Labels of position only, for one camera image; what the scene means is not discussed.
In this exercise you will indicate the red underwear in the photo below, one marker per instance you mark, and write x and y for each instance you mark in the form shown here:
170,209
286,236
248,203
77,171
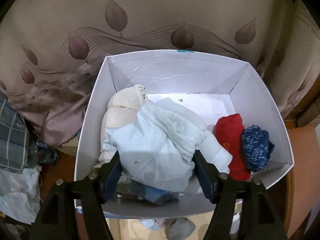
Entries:
231,140

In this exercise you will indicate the grey underwear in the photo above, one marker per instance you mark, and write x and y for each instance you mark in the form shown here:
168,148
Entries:
180,228

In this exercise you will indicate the white plastic bag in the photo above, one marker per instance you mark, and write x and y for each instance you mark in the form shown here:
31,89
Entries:
15,195

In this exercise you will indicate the blue checked cloth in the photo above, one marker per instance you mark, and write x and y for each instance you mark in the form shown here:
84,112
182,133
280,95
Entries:
79,210

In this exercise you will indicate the orange wooden furniture board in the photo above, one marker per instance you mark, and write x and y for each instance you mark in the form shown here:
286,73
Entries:
305,155

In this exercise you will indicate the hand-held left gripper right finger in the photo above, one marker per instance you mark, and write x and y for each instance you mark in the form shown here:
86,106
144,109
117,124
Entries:
204,178

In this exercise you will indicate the cream knit garment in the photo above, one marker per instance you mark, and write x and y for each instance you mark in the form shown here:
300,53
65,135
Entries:
122,105

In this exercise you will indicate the leaf print curtain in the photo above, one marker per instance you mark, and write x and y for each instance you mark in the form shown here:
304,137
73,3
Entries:
150,10

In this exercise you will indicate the dark blue printed bag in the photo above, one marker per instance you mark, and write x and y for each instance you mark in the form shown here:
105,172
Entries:
46,152

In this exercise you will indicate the white shoe box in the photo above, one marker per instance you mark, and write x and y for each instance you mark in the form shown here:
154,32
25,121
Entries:
175,75

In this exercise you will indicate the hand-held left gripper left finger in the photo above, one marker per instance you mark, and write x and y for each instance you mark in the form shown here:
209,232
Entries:
112,180

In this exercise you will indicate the pale blue underwear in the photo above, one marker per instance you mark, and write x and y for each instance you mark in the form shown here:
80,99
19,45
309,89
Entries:
155,142

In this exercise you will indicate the white underwear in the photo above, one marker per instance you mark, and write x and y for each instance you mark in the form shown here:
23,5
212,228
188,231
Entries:
220,155

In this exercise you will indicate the grey plaid cloth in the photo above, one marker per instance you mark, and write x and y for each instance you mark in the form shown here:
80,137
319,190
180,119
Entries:
15,140

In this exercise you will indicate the grey drawer with wooden inside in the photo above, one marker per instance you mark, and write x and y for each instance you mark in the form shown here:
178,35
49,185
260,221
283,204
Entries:
125,230

